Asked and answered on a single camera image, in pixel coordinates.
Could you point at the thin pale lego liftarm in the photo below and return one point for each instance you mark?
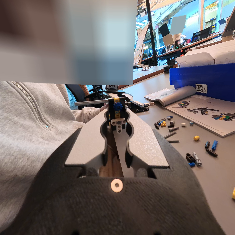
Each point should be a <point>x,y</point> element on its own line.
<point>157,122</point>

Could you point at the black metal pole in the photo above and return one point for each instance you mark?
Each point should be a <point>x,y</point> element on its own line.
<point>151,27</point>

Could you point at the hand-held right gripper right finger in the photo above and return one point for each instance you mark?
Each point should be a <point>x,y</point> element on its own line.
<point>146,146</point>

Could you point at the grey lego pin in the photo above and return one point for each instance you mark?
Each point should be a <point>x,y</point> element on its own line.
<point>196,158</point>
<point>173,128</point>

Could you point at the black lego connector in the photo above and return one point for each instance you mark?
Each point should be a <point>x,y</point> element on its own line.
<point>190,156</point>

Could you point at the small black camera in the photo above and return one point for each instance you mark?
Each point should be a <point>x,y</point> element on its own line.
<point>168,68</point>

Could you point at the white folded papers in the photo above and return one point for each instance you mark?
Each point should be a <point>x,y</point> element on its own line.
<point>202,56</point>

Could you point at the yellow lego bush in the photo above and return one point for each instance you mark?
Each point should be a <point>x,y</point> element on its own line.
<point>196,138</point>

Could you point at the lego gear assembly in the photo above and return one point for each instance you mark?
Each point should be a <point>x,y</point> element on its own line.
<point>117,117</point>

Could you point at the background wooden desk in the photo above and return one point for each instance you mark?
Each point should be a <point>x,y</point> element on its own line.
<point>202,40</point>

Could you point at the black lego frame assembly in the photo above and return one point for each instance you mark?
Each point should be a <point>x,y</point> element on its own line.
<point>139,106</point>

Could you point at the yellow lego connector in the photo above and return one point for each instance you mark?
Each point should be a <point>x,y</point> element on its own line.
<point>163,124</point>

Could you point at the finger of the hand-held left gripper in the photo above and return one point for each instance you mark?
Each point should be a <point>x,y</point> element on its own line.
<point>113,95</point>

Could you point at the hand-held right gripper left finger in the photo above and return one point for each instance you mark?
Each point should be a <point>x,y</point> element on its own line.
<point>86,146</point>

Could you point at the lego instruction booklet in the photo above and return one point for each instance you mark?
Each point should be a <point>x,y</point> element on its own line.
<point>192,117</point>

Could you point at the long yellow lego beam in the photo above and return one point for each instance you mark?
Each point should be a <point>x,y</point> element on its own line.
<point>233,192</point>

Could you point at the blue plastic storage bin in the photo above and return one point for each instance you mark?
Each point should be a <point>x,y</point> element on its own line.
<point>211,77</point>

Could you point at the black monitor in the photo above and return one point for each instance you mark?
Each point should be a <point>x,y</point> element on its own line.
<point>202,34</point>

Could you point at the grey lego axle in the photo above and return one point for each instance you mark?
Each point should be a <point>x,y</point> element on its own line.
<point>169,135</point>
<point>173,141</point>

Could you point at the person's left forearm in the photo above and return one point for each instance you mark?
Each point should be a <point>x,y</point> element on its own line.
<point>86,113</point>

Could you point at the leaning cardboard board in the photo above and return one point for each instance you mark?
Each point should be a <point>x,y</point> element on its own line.
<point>141,45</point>

